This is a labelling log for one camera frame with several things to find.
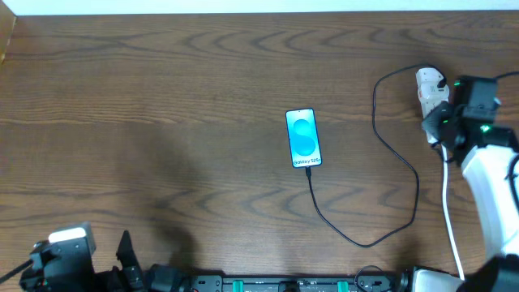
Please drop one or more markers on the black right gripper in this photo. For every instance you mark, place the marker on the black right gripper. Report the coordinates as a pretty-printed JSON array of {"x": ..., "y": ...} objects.
[{"x": 435, "y": 118}]

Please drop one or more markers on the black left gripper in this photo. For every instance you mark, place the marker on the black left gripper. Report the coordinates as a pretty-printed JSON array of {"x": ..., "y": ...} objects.
[{"x": 132, "y": 276}]

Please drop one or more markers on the blue Galaxy smartphone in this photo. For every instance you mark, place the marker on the blue Galaxy smartphone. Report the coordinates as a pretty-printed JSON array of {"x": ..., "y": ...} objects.
[{"x": 303, "y": 138}]

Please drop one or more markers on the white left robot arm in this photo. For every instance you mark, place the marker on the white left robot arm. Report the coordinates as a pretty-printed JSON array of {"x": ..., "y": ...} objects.
[{"x": 158, "y": 278}]

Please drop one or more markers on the white USB charger adapter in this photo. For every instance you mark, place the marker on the white USB charger adapter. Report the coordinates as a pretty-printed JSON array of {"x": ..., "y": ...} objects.
[{"x": 431, "y": 86}]

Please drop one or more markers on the white power strip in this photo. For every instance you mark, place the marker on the white power strip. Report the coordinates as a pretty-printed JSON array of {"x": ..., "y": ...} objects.
[{"x": 427, "y": 108}]

